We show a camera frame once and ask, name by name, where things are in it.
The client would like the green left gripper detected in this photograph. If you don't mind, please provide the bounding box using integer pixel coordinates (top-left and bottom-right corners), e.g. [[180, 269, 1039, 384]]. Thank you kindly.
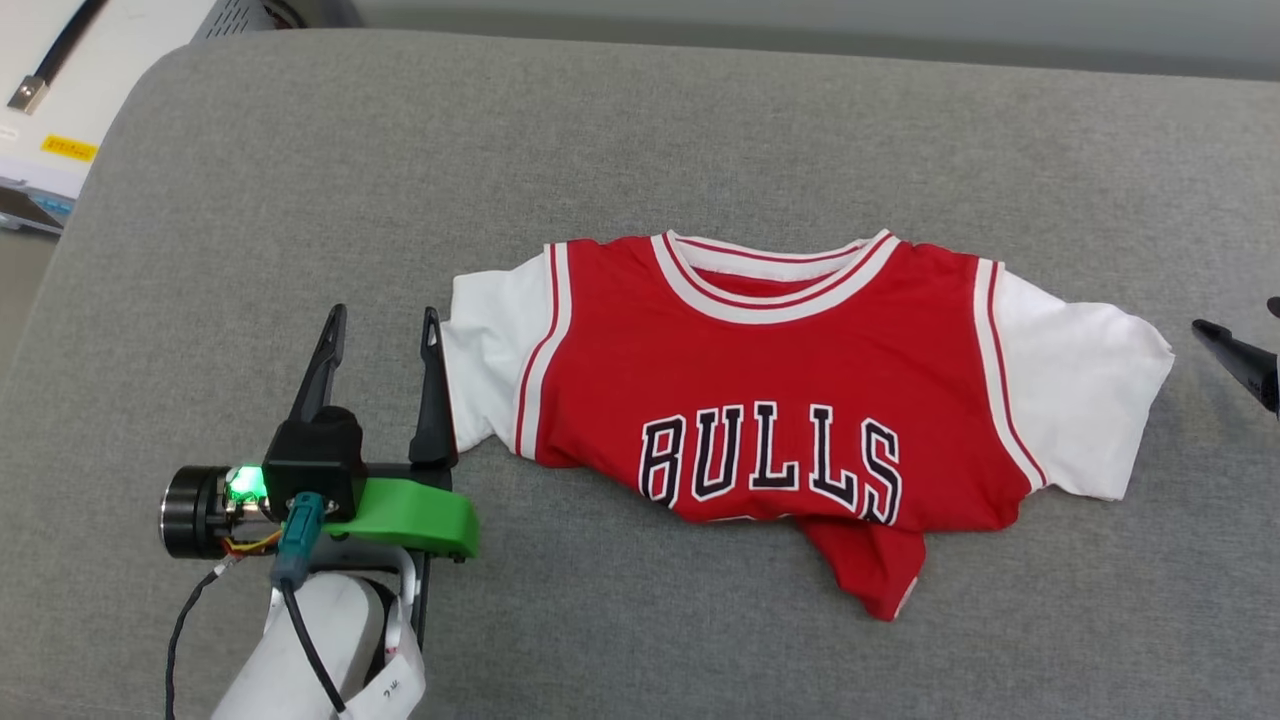
[[160, 305, 482, 562]]

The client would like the red white Bulls jersey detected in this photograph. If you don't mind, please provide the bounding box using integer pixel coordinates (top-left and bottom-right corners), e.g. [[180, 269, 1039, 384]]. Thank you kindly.
[[440, 228, 1177, 623]]

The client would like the black strap handle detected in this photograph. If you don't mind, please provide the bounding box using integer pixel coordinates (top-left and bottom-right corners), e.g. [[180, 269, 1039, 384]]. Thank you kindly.
[[7, 0, 107, 114]]

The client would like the white paper tag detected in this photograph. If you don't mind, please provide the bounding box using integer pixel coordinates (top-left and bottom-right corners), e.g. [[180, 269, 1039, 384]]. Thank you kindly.
[[343, 600, 428, 720]]

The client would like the white partition panel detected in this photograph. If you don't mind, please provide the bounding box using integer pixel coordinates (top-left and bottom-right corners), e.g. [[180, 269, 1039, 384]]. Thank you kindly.
[[350, 0, 1280, 46]]

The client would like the left teal-plug camera cable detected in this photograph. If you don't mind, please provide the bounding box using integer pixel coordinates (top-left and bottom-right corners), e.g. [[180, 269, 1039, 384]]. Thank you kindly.
[[164, 492, 349, 720]]

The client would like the white equipment box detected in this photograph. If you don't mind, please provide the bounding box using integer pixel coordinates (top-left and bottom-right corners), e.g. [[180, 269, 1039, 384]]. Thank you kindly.
[[0, 0, 306, 237]]

